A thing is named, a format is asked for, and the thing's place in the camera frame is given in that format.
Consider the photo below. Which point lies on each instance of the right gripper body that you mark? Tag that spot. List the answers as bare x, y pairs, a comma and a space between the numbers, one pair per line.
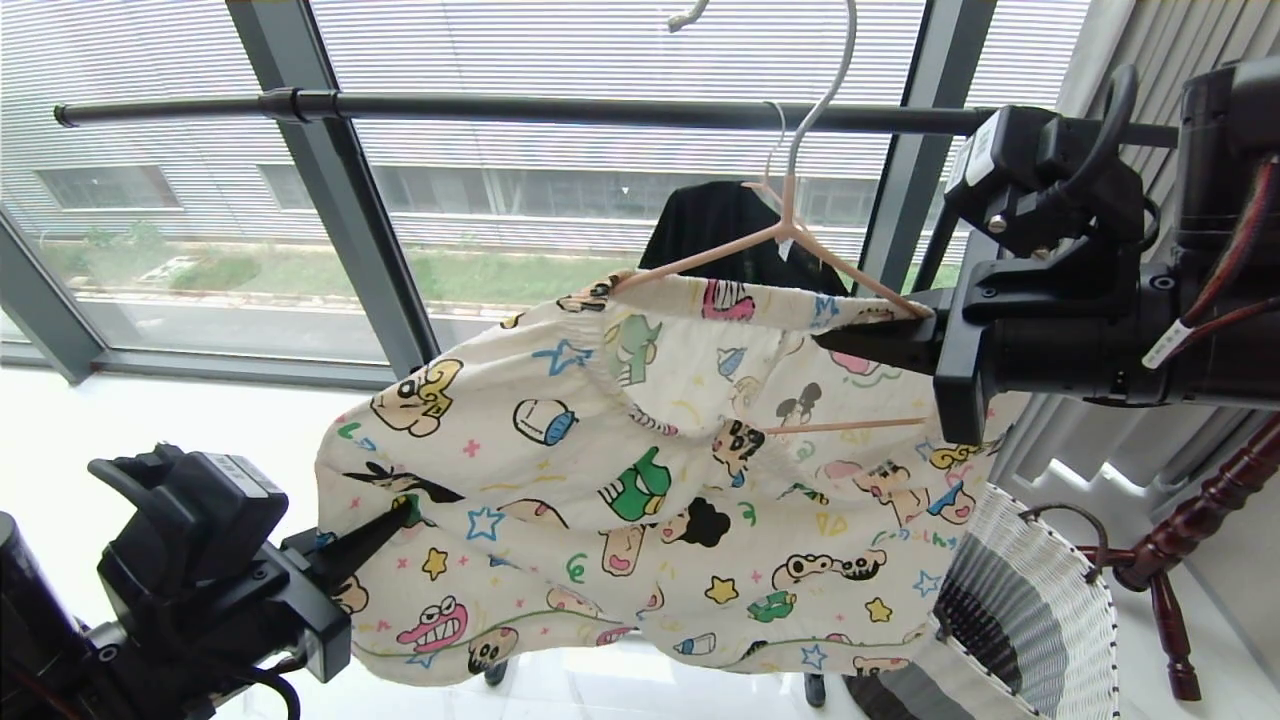
1050, 355

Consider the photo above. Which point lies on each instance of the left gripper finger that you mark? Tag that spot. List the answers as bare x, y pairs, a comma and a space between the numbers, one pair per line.
360, 545

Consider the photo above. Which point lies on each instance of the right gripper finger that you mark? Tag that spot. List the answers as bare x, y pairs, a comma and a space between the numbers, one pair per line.
890, 352
925, 302

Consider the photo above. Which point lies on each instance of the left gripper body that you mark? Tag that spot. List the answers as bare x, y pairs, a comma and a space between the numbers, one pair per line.
300, 610

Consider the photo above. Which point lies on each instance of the pink clothes hanger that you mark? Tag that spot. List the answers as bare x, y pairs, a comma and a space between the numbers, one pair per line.
790, 200
772, 170

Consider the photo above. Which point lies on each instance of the black garment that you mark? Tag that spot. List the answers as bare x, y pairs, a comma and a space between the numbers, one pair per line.
710, 225

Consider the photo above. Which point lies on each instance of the cream printed garment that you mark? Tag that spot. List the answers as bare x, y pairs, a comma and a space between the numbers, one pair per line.
650, 520

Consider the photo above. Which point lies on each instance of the white laundry basket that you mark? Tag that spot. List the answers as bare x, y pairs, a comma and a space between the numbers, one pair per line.
1030, 620

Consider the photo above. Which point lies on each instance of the black clothes rack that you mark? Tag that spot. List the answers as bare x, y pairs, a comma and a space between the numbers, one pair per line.
600, 108

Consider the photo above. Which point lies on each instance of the beige curtain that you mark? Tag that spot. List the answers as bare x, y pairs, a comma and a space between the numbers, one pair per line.
1130, 440

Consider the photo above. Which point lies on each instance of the dark brown wooden stand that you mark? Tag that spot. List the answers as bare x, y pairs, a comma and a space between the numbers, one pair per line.
1190, 520

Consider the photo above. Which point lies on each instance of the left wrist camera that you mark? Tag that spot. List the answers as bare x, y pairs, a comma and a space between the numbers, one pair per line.
190, 520

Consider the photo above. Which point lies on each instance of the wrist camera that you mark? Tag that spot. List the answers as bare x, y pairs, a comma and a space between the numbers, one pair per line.
190, 520
1040, 190

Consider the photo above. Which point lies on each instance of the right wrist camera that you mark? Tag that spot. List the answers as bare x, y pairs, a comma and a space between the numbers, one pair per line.
1040, 190

